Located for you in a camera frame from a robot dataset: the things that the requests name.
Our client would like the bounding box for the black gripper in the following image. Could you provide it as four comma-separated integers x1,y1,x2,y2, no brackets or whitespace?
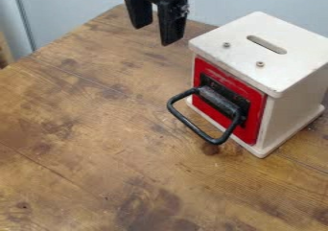
125,0,189,46

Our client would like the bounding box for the red drawer with black handle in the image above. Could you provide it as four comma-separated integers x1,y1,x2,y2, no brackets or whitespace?
166,57,266,145

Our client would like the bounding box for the white wooden box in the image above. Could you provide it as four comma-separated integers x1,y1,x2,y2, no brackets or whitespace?
190,12,328,158

